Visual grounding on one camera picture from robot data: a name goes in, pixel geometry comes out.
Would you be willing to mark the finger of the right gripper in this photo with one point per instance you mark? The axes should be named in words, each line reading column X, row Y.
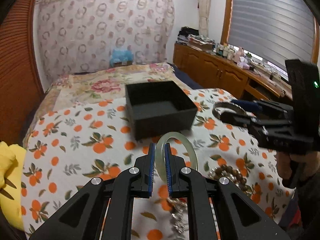
column 249, row 122
column 246, row 106

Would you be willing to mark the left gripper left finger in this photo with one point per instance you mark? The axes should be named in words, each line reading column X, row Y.
column 102, row 209

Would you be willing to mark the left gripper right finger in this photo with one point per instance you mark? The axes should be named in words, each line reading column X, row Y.
column 217, row 209

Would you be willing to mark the engraved silver bangle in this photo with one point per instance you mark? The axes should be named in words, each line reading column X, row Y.
column 229, row 106

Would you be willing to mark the pale green jade bangle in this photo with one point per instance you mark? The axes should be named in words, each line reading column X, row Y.
column 159, row 153

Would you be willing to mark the black square jewelry box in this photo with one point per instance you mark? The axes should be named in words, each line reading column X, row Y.
column 156, row 108

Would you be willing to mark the pink tissue box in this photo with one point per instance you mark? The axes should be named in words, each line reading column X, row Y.
column 243, row 63

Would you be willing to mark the wooden sideboard cabinet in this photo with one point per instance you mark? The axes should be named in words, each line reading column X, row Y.
column 210, row 71

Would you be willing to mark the dark blue bed sheet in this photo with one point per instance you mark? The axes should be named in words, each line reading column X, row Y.
column 184, row 77

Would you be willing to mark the cosmetic bottles group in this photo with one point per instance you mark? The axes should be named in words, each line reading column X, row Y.
column 229, row 53

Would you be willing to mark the orange-print white cloth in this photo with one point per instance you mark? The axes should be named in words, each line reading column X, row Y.
column 70, row 145

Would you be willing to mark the grey window blind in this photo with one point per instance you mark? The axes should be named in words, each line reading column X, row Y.
column 276, row 30

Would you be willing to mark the yellow plush toy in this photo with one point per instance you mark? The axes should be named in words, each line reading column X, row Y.
column 12, row 160

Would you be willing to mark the stack of folded clothes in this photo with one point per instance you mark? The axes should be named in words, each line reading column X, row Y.
column 191, row 37

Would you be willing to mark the floral bed blanket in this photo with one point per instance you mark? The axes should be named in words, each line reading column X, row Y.
column 81, row 89

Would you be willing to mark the beige side curtain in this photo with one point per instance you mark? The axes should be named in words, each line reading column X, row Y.
column 204, row 11

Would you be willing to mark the blue plastic bag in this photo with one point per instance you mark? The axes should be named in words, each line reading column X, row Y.
column 121, row 58

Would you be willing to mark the patterned lace curtain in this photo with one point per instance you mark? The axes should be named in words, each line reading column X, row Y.
column 77, row 36

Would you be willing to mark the brown louvered wardrobe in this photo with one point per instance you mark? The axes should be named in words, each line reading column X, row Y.
column 21, row 90

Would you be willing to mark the silver chain jewelry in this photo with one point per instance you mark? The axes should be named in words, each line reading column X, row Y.
column 178, row 215

